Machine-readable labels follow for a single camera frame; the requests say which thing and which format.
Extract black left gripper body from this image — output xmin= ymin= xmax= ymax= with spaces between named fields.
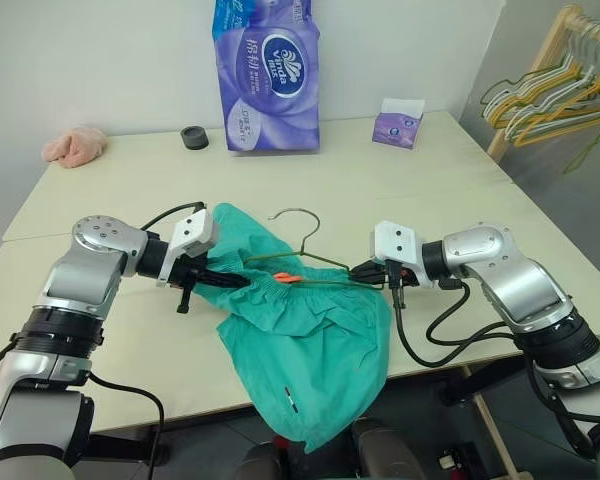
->
xmin=169 ymin=255 xmax=210 ymax=291

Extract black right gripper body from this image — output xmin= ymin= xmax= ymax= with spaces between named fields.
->
xmin=374 ymin=258 xmax=407 ymax=287

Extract green shorts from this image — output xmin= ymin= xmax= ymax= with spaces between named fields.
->
xmin=202 ymin=202 xmax=394 ymax=455

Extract small purple tissue box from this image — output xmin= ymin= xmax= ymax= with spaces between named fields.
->
xmin=371 ymin=97 xmax=427 ymax=150

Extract pink fluffy cloth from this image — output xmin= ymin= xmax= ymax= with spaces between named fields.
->
xmin=41 ymin=125 xmax=110 ymax=170

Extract large dark rounded shape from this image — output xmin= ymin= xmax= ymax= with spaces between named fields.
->
xmin=352 ymin=417 xmax=426 ymax=480

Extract small dark rounded shape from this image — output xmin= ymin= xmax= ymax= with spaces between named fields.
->
xmin=242 ymin=437 xmax=286 ymax=480

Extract wooden table leg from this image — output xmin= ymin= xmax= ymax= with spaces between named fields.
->
xmin=462 ymin=364 xmax=521 ymax=480

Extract purple Vinda tissue pack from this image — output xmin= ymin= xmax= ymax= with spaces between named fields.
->
xmin=211 ymin=0 xmax=322 ymax=157

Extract wooden clothes rack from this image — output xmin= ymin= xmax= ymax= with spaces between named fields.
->
xmin=486 ymin=3 xmax=600 ymax=162

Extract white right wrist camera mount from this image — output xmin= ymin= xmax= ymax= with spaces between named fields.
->
xmin=370 ymin=221 xmax=436 ymax=289

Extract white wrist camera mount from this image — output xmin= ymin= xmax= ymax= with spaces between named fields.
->
xmin=370 ymin=221 xmax=436 ymax=289
xmin=155 ymin=209 xmax=221 ymax=289

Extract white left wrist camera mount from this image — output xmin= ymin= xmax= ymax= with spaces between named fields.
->
xmin=155 ymin=209 xmax=221 ymax=289

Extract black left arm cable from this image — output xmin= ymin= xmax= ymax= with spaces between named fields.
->
xmin=87 ymin=201 xmax=206 ymax=480

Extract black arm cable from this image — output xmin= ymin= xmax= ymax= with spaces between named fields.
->
xmin=87 ymin=201 xmax=206 ymax=480
xmin=387 ymin=259 xmax=519 ymax=369

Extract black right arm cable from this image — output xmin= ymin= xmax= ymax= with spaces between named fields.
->
xmin=387 ymin=259 xmax=519 ymax=369

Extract yellow wire hanger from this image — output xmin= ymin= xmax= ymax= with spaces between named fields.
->
xmin=484 ymin=62 xmax=600 ymax=147

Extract white wire hanger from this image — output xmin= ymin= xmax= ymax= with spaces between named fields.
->
xmin=482 ymin=49 xmax=600 ymax=144

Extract olive green wire hanger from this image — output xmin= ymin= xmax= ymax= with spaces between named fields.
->
xmin=479 ymin=64 xmax=600 ymax=175

